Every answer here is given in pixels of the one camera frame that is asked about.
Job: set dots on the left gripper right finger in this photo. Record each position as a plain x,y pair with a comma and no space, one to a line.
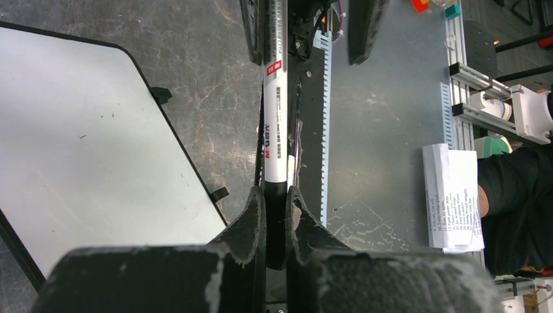
325,275

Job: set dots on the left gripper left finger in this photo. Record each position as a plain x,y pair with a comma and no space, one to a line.
225,275

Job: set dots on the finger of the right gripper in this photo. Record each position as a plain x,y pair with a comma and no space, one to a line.
364,20
253,15

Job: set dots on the white marker pen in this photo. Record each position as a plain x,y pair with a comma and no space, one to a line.
275,130

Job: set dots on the white whiteboard black frame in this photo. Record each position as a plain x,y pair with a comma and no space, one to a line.
88,156

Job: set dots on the white printed paper sheet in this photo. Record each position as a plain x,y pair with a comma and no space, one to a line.
452,203

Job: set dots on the person in black shirt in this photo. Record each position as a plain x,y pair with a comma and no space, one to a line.
515,195

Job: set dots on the white slotted cable duct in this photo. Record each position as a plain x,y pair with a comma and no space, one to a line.
323,41

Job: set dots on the aluminium frame rail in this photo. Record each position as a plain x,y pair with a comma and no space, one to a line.
472,55

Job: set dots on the white device on rail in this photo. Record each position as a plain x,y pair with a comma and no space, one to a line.
526,113

